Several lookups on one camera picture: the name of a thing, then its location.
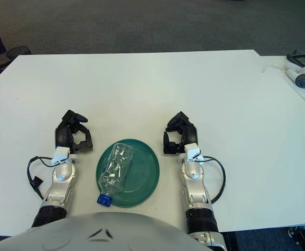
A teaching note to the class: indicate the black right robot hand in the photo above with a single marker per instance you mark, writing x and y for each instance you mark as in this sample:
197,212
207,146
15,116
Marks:
190,133

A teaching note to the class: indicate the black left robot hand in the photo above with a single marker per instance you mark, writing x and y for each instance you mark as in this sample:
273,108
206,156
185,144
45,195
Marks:
62,136

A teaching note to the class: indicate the clear bottle with blue cap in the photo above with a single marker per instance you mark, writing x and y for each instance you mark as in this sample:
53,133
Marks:
116,167

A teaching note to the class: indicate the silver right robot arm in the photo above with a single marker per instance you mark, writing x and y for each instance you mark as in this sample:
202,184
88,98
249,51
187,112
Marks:
194,180

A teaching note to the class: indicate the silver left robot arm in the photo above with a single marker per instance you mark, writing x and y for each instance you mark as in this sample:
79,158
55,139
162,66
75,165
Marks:
62,177

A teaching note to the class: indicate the green round plate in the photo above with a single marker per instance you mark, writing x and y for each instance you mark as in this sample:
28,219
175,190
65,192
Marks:
142,183

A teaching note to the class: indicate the grey robot torso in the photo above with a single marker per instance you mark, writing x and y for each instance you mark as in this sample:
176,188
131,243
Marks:
103,230

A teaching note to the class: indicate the white and blue controller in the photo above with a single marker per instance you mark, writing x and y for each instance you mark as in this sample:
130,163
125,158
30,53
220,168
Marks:
304,82

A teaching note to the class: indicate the black handheld device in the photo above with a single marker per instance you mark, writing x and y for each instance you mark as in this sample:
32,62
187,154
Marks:
302,59

